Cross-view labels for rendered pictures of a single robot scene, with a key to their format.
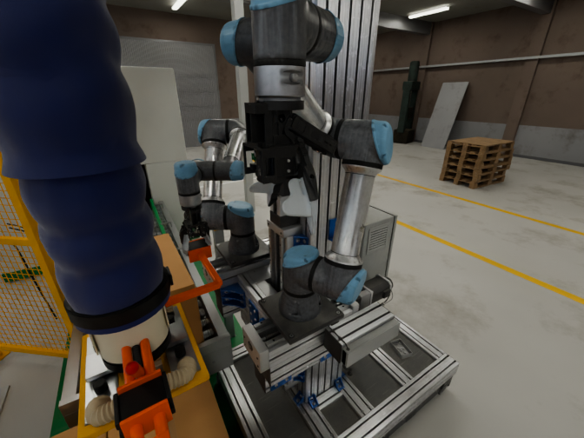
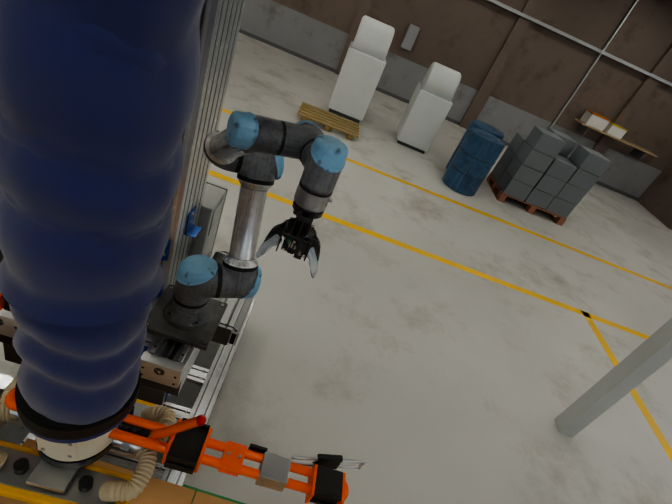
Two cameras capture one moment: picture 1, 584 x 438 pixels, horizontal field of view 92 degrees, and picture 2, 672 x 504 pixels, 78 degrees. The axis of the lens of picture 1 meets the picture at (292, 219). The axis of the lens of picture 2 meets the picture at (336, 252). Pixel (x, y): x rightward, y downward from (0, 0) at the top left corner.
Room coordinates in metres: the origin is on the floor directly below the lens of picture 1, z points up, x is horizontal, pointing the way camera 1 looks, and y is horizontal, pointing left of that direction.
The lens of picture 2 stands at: (0.04, 0.73, 2.16)
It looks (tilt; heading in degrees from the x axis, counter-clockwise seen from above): 33 degrees down; 294
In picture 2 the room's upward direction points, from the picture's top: 25 degrees clockwise
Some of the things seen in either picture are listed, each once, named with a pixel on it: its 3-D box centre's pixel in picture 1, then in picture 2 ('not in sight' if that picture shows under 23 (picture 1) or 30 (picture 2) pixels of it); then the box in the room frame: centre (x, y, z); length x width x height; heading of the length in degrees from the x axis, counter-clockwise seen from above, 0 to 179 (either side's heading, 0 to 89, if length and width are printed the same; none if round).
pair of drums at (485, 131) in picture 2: not in sight; (473, 156); (1.61, -6.26, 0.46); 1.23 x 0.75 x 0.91; 122
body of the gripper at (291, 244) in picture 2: (276, 142); (300, 228); (0.45, 0.02, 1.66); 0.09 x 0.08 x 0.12; 122
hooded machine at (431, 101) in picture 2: not in sight; (427, 107); (2.84, -6.60, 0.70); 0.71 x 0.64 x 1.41; 123
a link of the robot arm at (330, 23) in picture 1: (304, 36); (303, 142); (0.55, -0.02, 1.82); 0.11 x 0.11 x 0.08; 58
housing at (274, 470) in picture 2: not in sight; (273, 471); (0.18, 0.18, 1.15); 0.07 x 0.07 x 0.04; 33
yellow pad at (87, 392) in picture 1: (101, 368); (53, 477); (0.52, 0.51, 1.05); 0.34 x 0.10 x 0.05; 33
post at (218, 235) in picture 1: (223, 282); not in sight; (1.64, 0.48, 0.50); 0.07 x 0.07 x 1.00; 31
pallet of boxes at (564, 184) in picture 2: not in sight; (543, 171); (0.63, -7.13, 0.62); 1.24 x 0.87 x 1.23; 33
